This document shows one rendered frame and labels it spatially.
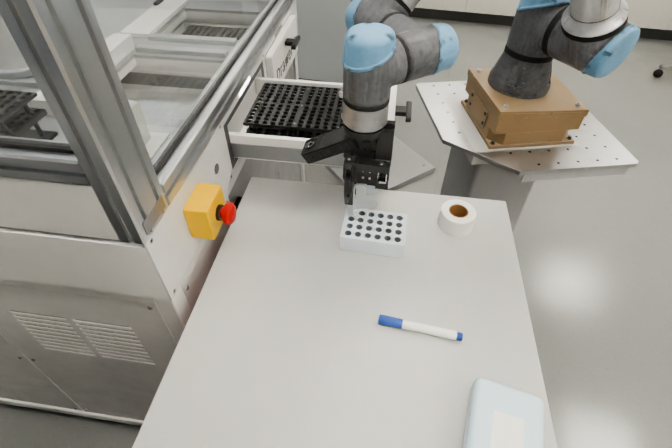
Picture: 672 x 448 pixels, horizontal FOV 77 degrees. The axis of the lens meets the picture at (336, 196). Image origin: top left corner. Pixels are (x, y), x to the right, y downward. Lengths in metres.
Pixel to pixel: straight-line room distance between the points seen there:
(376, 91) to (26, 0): 0.42
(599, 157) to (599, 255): 0.94
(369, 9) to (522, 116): 0.50
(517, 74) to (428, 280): 0.58
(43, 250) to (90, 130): 0.30
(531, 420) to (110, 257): 0.64
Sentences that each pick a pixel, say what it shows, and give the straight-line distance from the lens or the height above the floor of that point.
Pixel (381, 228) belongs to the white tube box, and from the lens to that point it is 0.83.
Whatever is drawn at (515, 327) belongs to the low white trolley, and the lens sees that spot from 0.81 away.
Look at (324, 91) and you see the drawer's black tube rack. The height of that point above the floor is 0.90.
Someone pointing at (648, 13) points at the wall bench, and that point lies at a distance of 4.21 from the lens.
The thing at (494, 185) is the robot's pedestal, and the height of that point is 0.60.
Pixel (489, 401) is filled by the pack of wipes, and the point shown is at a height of 0.80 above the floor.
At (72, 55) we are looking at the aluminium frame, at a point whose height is 1.22.
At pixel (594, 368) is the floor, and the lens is 1.78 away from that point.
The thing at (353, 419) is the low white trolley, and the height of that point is 0.76.
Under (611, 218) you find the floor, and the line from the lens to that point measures 2.32.
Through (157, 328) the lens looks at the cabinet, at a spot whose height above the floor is 0.67.
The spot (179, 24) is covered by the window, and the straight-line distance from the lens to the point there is 0.77.
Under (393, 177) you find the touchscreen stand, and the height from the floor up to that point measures 0.03.
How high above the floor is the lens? 1.41
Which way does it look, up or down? 43 degrees down
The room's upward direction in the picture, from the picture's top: straight up
